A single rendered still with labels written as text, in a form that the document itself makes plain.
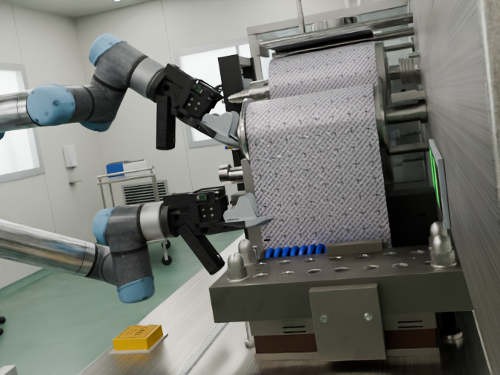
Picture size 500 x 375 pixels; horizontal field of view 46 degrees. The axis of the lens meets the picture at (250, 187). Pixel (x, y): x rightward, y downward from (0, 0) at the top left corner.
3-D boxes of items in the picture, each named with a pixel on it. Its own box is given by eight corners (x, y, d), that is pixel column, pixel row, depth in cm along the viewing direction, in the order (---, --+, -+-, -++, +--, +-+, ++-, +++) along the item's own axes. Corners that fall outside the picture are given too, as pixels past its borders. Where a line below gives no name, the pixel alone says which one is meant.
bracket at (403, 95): (392, 102, 109) (390, 91, 108) (424, 97, 107) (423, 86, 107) (391, 102, 104) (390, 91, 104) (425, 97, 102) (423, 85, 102)
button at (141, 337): (131, 337, 114) (129, 325, 114) (164, 335, 112) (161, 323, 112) (114, 352, 107) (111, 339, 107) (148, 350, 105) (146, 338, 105)
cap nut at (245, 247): (240, 261, 107) (236, 237, 106) (260, 260, 106) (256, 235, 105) (235, 266, 103) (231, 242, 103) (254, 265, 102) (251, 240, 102)
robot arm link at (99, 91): (55, 117, 120) (74, 69, 116) (89, 114, 130) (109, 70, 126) (83, 138, 118) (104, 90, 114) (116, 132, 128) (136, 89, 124)
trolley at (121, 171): (118, 257, 637) (101, 164, 625) (171, 247, 645) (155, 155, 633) (111, 277, 548) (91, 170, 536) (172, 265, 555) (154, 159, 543)
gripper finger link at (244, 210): (265, 194, 105) (218, 199, 108) (271, 226, 106) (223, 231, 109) (270, 191, 108) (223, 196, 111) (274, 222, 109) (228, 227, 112)
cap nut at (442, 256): (430, 262, 89) (426, 233, 88) (455, 260, 88) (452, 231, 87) (431, 268, 85) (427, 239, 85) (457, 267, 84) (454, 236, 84)
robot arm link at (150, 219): (143, 245, 113) (161, 235, 121) (165, 242, 112) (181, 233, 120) (137, 207, 112) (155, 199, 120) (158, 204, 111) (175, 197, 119)
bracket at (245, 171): (251, 299, 126) (230, 159, 122) (280, 297, 124) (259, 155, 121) (245, 307, 121) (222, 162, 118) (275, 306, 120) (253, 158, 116)
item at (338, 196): (265, 257, 111) (251, 161, 109) (391, 246, 105) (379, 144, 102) (265, 257, 111) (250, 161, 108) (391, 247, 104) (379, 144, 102)
